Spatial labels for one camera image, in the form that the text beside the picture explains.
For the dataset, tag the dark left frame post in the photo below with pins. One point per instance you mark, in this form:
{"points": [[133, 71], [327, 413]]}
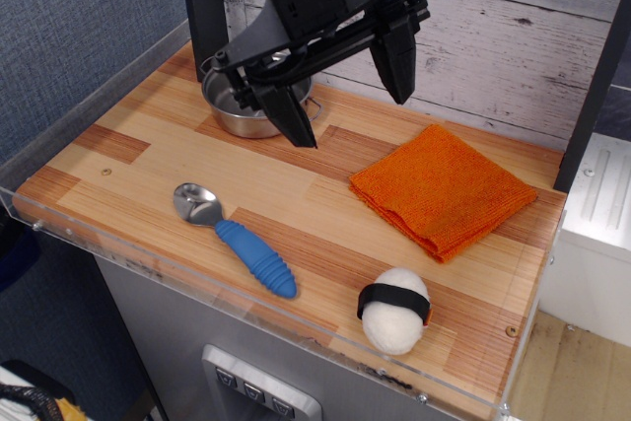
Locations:
{"points": [[208, 30]]}

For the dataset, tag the white box at right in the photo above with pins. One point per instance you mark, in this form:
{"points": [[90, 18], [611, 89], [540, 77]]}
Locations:
{"points": [[587, 280]]}

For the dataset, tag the dark right frame post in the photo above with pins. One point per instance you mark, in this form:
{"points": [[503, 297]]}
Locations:
{"points": [[605, 70]]}

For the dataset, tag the folded orange cloth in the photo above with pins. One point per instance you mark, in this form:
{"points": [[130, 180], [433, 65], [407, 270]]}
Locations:
{"points": [[441, 193]]}

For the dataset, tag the clear acrylic table guard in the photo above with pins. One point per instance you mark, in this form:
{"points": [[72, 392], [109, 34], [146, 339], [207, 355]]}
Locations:
{"points": [[179, 288]]}

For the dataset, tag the dark frame post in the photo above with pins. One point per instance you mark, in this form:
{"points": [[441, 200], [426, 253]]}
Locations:
{"points": [[605, 70], [208, 30]]}

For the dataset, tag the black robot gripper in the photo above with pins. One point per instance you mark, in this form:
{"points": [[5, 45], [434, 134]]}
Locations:
{"points": [[292, 39]]}

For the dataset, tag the silver button control panel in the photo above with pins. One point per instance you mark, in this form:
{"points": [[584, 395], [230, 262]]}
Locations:
{"points": [[244, 392]]}

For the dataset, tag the white plush sushi toy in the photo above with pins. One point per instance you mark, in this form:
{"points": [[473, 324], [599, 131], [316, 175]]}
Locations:
{"points": [[395, 310]]}

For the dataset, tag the silver metal bowl with handles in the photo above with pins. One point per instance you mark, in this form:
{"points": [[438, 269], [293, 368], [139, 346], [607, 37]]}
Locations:
{"points": [[247, 122]]}

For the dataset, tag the yellow object bottom left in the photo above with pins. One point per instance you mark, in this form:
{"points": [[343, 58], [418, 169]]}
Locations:
{"points": [[62, 410]]}

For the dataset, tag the spoon with blue handle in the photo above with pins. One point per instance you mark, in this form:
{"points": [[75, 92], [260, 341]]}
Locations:
{"points": [[200, 207]]}

